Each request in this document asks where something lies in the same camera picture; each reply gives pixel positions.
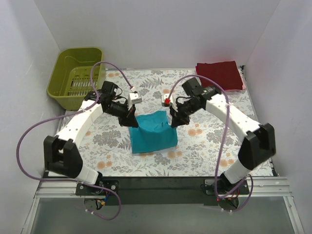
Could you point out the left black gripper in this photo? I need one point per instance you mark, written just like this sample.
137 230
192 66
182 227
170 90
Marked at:
129 113

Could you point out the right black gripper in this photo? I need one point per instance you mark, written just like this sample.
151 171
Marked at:
176 114

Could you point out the teal t shirt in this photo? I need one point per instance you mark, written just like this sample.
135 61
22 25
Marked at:
153 133

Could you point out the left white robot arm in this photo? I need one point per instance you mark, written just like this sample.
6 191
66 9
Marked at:
61 154

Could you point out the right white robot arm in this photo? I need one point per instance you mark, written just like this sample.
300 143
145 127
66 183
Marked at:
257 140

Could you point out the floral patterned table mat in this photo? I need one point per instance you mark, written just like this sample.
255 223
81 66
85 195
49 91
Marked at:
106 146

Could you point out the dark red folded t shirt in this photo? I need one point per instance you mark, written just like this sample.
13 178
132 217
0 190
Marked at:
219 72

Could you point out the olive green plastic basket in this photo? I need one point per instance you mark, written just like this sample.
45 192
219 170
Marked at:
70 81

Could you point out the pink folded t shirt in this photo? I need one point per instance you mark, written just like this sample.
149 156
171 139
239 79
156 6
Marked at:
237 83

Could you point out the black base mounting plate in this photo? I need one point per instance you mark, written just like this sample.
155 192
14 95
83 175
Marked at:
162 190

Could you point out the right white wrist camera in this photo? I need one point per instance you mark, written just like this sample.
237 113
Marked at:
169 101

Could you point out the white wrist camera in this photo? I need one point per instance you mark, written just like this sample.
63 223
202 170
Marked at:
169 101
133 98

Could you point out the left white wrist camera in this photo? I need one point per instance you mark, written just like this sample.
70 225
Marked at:
133 98

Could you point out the aluminium frame rail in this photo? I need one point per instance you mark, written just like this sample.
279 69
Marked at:
59 189

